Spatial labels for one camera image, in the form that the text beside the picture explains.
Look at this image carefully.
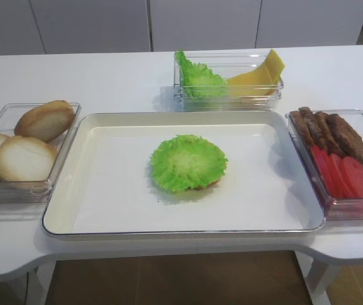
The yellow cheese slice back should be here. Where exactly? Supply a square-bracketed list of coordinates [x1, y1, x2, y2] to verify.
[264, 49, 285, 82]

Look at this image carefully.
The brown meat patty middle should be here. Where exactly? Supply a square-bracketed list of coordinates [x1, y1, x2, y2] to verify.
[314, 111, 346, 158]

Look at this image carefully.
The clear meat tomato container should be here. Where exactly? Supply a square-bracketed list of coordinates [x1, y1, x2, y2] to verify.
[286, 109, 363, 220]

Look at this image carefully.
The tomato slice back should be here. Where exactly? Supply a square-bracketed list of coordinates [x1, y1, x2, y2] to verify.
[322, 151, 344, 198]

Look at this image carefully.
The yellow cheese slice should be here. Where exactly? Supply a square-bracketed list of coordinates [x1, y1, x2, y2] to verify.
[264, 49, 285, 82]
[227, 66, 280, 97]

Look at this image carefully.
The bun half front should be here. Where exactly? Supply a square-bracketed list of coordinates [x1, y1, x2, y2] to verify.
[0, 136, 57, 182]

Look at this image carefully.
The tomato slice front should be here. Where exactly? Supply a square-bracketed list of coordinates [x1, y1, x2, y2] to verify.
[340, 156, 363, 198]

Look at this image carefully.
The clear bun container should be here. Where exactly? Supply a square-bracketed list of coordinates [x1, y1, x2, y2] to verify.
[0, 103, 81, 204]

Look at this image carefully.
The red tomato slice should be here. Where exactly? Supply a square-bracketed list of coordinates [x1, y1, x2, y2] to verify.
[310, 145, 339, 198]

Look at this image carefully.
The yellow cheese slice front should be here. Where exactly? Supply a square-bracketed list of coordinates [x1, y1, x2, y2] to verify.
[227, 66, 280, 97]

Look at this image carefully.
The brown meat patty far left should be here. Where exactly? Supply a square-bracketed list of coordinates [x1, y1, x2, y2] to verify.
[290, 111, 315, 149]

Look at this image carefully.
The bottom bun under lettuce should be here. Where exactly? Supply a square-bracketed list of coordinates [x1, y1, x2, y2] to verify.
[187, 180, 220, 191]

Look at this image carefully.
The white metal tray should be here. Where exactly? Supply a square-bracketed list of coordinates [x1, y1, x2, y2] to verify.
[43, 111, 325, 238]

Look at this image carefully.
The clear lettuce cheese container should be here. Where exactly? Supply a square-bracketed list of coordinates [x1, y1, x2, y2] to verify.
[174, 50, 284, 111]

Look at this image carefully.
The lettuce leaf on bun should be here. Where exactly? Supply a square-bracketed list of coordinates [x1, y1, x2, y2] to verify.
[150, 135, 228, 193]

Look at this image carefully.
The brown meat patty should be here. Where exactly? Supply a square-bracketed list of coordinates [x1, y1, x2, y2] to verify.
[290, 111, 315, 149]
[298, 107, 327, 151]
[314, 111, 346, 158]
[327, 114, 363, 164]

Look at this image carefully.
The tomato slice middle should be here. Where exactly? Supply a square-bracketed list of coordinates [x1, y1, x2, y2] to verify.
[329, 153, 354, 198]

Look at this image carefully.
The bun half back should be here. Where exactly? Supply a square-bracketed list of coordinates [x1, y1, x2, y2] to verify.
[14, 100, 75, 143]

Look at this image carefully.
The lettuce leaf in container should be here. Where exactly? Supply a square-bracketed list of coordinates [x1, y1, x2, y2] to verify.
[175, 51, 227, 98]

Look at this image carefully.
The brown meat patty right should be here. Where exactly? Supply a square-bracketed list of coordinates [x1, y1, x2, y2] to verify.
[327, 114, 363, 164]

